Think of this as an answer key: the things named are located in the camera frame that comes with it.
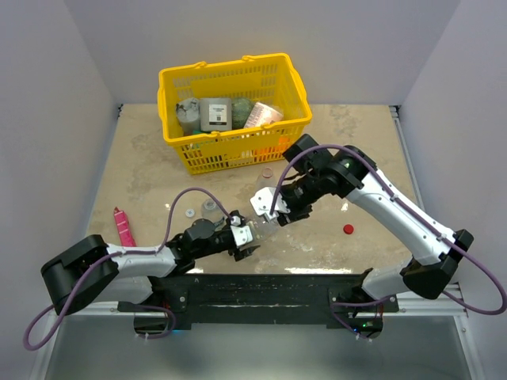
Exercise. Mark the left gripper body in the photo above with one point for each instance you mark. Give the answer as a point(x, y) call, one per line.
point(223, 242)

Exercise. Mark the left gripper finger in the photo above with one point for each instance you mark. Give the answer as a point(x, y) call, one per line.
point(236, 217)
point(246, 252)

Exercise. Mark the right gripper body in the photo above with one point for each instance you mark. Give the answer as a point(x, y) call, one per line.
point(299, 196)

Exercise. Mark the large clear square bottle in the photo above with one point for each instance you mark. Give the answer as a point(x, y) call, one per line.
point(262, 229)

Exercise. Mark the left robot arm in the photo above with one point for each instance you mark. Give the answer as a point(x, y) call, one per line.
point(81, 274)

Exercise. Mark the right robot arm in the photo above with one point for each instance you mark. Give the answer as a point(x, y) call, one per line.
point(350, 174)

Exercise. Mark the blue label water bottle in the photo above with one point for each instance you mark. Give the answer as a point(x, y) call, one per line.
point(211, 211)

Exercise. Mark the red label water bottle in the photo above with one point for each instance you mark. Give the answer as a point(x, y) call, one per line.
point(265, 179)

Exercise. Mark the small clear bottle cap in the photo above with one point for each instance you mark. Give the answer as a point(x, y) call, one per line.
point(190, 213)

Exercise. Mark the red bottle cap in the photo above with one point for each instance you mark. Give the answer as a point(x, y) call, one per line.
point(348, 229)

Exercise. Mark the orange item in basket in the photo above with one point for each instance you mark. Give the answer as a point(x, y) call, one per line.
point(273, 152)

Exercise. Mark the pink printed package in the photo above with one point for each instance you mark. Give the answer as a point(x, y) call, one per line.
point(261, 115)

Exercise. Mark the grey box with label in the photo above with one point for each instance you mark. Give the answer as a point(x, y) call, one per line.
point(215, 114)

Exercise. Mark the green round vegetable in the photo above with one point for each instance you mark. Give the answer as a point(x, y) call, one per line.
point(241, 108)

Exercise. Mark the pink snack packet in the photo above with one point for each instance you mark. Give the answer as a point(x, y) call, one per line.
point(123, 228)

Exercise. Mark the grey crumpled can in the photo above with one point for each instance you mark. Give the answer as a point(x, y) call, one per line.
point(188, 115)

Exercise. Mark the yellow plastic basket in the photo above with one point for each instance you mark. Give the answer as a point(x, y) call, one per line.
point(270, 79)

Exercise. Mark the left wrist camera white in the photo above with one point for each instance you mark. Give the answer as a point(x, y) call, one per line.
point(241, 231)

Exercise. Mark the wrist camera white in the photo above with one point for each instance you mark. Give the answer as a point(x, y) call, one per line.
point(267, 205)
point(241, 231)

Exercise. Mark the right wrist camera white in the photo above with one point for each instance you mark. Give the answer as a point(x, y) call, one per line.
point(267, 205)

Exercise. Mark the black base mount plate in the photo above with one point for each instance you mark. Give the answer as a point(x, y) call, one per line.
point(293, 299)

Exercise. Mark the aluminium frame rail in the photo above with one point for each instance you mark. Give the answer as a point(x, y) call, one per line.
point(143, 176)

